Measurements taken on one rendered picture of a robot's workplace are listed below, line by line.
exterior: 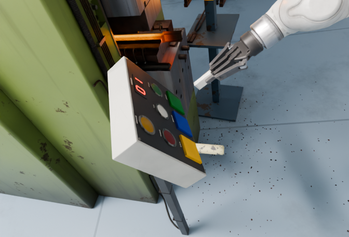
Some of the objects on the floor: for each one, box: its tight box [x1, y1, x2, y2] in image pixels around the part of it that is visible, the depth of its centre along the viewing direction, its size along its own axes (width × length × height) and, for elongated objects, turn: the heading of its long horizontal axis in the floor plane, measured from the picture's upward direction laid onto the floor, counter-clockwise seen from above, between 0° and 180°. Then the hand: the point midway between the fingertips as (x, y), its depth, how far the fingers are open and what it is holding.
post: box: [154, 176, 189, 235], centre depth 113 cm, size 4×4×108 cm
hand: (204, 80), depth 82 cm, fingers closed
